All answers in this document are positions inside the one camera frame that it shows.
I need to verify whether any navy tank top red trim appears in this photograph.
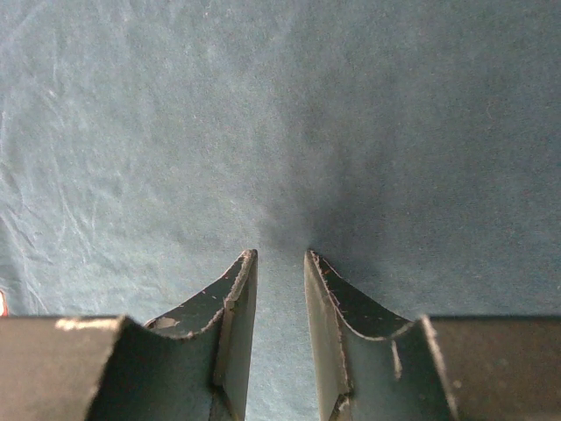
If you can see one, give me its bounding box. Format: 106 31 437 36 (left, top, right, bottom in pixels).
1 1 560 420

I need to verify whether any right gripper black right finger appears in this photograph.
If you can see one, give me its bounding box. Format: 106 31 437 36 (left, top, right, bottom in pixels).
304 250 458 420

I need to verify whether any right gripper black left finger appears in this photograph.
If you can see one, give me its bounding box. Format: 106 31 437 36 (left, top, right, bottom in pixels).
87 249 258 420

